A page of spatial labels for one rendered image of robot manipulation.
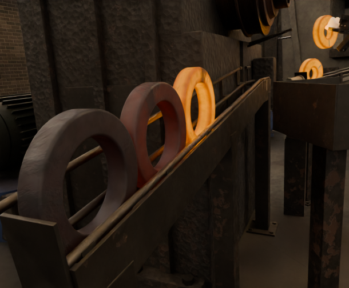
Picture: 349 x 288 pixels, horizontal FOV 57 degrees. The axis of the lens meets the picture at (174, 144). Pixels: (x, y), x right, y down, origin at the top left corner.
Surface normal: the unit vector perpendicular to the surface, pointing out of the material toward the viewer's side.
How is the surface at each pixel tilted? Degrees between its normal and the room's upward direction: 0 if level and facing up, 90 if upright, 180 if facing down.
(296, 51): 90
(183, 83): 48
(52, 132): 35
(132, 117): 59
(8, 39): 90
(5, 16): 90
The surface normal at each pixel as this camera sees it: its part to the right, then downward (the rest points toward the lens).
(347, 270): -0.06, -0.97
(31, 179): -0.40, -0.14
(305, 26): -0.62, 0.21
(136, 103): -0.35, -0.52
